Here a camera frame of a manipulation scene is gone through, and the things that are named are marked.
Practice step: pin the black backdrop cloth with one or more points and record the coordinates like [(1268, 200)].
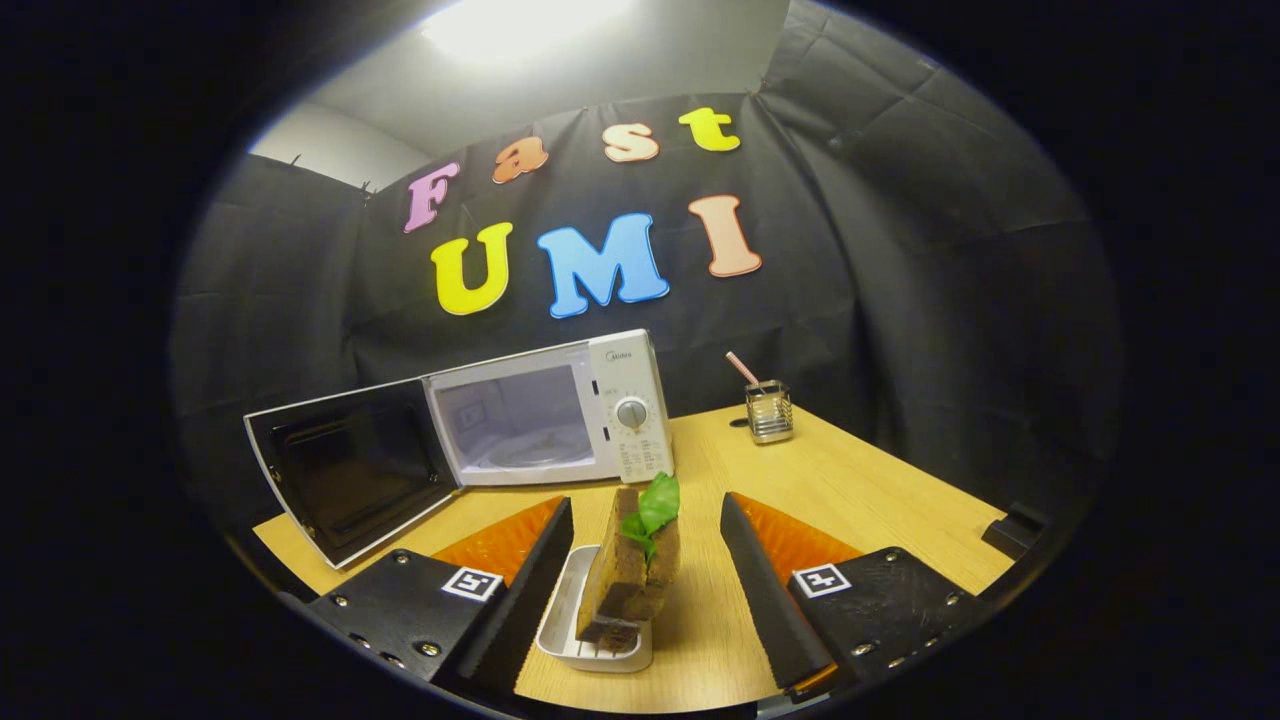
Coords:
[(900, 300)]

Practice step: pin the glass turntable plate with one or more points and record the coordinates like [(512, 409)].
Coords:
[(540, 452)]

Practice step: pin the brown bread lettuce sandwich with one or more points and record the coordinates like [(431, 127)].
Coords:
[(620, 570)]

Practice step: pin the black block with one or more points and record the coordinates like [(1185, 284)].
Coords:
[(1015, 530)]

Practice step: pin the metal mesh cup holder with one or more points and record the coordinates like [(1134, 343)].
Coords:
[(769, 415)]

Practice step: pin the white microwave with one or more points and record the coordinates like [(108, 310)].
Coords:
[(620, 380)]

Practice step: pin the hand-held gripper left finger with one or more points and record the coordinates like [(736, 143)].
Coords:
[(525, 600)]

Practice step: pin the white rectangular tray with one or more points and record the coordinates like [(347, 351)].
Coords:
[(562, 620)]

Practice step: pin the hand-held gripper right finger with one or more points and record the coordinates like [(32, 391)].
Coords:
[(770, 600)]

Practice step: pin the red striped straw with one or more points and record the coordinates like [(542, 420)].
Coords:
[(742, 368)]

